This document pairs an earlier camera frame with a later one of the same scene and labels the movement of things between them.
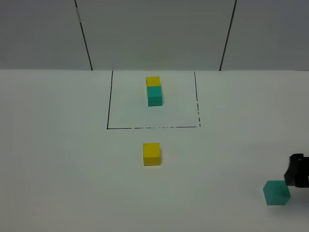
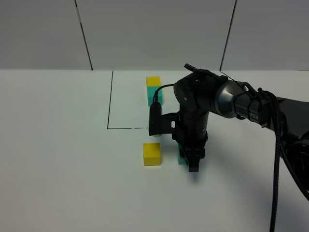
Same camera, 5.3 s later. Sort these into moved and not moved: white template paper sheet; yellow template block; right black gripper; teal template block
Moved: right black gripper
Not moved: white template paper sheet; teal template block; yellow template block
